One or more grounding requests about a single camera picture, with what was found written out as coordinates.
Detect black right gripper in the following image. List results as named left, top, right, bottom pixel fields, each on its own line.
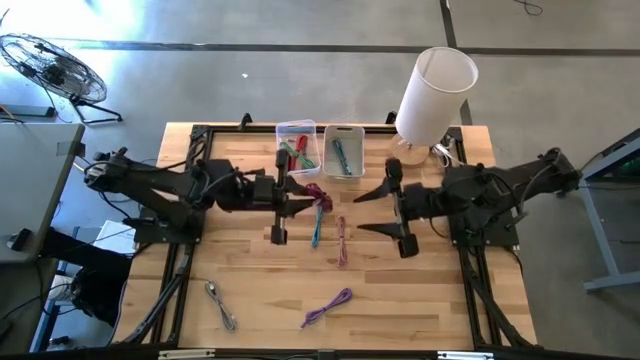
left=352, top=158, right=446, bottom=260

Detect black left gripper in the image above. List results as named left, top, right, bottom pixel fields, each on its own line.
left=249, top=148, right=321, bottom=246

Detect maroon braided cable bundle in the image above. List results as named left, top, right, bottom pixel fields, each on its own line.
left=304, top=182, right=334, bottom=214

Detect light blue braided cable bundle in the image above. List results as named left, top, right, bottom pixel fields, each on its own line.
left=311, top=204, right=326, bottom=249

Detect green USB cable bundle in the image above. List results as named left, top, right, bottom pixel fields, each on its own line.
left=279, top=141, right=317, bottom=170

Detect red USB cable bundle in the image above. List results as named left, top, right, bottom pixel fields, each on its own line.
left=288, top=134, right=309, bottom=173

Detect dark teal cable bundle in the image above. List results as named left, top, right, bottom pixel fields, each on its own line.
left=331, top=138, right=354, bottom=177

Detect grey plastic bin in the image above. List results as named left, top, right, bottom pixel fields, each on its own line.
left=322, top=124, right=366, bottom=182

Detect clear plastic bin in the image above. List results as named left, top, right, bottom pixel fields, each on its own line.
left=275, top=118, right=322, bottom=179

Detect white shade table lamp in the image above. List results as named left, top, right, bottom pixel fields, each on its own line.
left=388, top=46, right=480, bottom=167

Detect white paper sheet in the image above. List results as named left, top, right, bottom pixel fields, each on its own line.
left=93, top=219, right=137, bottom=255

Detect grey metal desk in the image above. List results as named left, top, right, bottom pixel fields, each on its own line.
left=572, top=127, right=640, bottom=294

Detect black office chair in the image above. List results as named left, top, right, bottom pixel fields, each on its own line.
left=39, top=227, right=134, bottom=326

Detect grey side table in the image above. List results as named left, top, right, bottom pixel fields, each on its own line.
left=0, top=122, right=86, bottom=264

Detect black floor fan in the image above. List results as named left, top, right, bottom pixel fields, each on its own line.
left=0, top=33, right=124, bottom=125

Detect small black device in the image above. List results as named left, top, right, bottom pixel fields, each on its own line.
left=7, top=228, right=35, bottom=252

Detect white lamp cord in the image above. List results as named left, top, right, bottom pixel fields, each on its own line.
left=430, top=142, right=471, bottom=169

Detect black aluminium table frame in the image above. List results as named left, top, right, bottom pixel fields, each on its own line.
left=114, top=122, right=539, bottom=360

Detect purple USB cable bundle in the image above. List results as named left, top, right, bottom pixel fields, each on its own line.
left=300, top=287, right=354, bottom=330

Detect grey USB cable bundle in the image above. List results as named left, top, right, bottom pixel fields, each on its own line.
left=204, top=279, right=239, bottom=334

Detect black cable sleeve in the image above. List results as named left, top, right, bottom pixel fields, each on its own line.
left=122, top=244, right=196, bottom=346
left=458, top=247, right=536, bottom=350

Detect silver metal bracket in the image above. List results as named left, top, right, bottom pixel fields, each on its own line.
left=158, top=349, right=216, bottom=360
left=437, top=350, right=495, bottom=360

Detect black floor cable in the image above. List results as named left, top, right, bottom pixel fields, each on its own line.
left=510, top=0, right=545, bottom=17

